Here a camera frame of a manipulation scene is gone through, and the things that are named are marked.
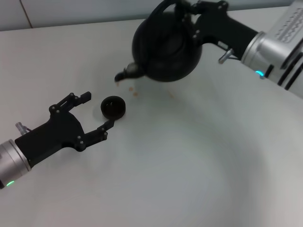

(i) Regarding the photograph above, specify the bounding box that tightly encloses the gripper cable with plug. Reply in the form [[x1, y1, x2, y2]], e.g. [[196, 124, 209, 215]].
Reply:
[[217, 48, 240, 64], [15, 122, 31, 135]]

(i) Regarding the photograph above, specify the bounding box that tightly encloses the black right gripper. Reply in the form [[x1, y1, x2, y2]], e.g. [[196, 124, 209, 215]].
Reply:
[[174, 0, 259, 60]]

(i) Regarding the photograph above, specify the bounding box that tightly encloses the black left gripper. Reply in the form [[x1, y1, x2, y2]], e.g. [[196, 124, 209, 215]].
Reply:
[[14, 90, 116, 166]]

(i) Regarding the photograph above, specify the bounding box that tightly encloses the right gripper cable with plug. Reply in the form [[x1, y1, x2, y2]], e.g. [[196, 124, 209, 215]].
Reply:
[[217, 48, 240, 64]]

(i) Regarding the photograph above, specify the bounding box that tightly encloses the black round teapot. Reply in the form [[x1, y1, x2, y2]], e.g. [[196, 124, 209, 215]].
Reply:
[[114, 0, 204, 84]]

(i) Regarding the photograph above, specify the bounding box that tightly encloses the left gripper cable with plug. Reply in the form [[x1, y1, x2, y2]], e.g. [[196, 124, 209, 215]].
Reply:
[[15, 122, 31, 135]]

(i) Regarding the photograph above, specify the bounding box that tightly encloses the small black teacup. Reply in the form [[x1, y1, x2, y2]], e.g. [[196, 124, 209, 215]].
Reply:
[[100, 96, 127, 119]]

